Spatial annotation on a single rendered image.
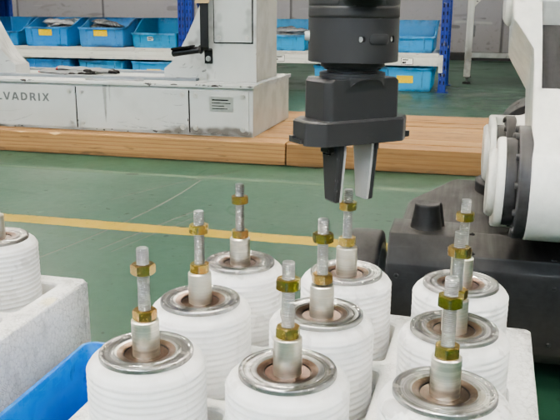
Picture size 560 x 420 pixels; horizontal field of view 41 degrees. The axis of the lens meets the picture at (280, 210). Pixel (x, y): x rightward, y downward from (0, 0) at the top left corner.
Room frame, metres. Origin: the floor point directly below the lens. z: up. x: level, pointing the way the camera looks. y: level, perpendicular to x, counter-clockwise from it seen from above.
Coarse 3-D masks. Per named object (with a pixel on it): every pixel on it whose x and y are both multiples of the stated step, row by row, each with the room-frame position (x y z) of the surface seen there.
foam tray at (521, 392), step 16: (400, 320) 0.80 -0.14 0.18; (512, 336) 0.76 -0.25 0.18; (528, 336) 0.76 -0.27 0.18; (512, 352) 0.72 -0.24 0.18; (528, 352) 0.72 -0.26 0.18; (384, 368) 0.68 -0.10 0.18; (512, 368) 0.68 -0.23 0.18; (528, 368) 0.68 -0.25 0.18; (384, 384) 0.65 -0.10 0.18; (512, 384) 0.65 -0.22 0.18; (528, 384) 0.65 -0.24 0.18; (208, 400) 0.62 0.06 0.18; (512, 400) 0.62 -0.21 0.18; (528, 400) 0.62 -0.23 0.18; (80, 416) 0.59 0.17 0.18; (208, 416) 0.60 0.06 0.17; (224, 416) 0.59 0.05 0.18; (368, 416) 0.59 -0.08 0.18; (512, 416) 0.59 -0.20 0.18; (528, 416) 0.59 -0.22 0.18
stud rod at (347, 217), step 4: (348, 188) 0.76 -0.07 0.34; (344, 192) 0.76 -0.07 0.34; (348, 192) 0.75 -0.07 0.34; (352, 192) 0.76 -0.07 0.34; (344, 196) 0.76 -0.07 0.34; (348, 196) 0.75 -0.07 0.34; (352, 196) 0.76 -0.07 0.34; (344, 200) 0.76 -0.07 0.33; (348, 200) 0.75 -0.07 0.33; (352, 200) 0.76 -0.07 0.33; (344, 212) 0.76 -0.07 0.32; (348, 212) 0.75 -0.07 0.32; (344, 216) 0.75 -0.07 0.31; (348, 216) 0.75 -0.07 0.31; (344, 220) 0.75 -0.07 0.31; (348, 220) 0.75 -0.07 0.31; (344, 224) 0.75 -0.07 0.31; (348, 224) 0.75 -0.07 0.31; (344, 228) 0.75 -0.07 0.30; (348, 228) 0.75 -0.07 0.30; (344, 232) 0.75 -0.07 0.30; (348, 232) 0.75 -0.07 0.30; (344, 236) 0.75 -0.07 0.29; (348, 236) 0.75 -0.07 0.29
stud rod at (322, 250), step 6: (318, 222) 0.64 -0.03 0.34; (324, 222) 0.64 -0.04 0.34; (318, 228) 0.64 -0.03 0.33; (324, 228) 0.64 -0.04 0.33; (318, 246) 0.64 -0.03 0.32; (324, 246) 0.64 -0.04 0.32; (318, 252) 0.64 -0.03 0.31; (324, 252) 0.64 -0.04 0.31; (318, 258) 0.64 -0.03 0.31; (324, 258) 0.64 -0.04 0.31; (318, 264) 0.64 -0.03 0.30; (324, 264) 0.64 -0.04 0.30; (318, 270) 0.64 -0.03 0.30; (324, 270) 0.64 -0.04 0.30
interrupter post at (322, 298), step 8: (312, 288) 0.64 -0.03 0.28; (320, 288) 0.63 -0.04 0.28; (328, 288) 0.63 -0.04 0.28; (312, 296) 0.64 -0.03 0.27; (320, 296) 0.63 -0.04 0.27; (328, 296) 0.63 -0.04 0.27; (312, 304) 0.64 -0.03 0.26; (320, 304) 0.63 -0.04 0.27; (328, 304) 0.63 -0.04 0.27; (312, 312) 0.64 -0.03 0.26; (320, 312) 0.63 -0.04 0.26; (328, 312) 0.63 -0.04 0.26
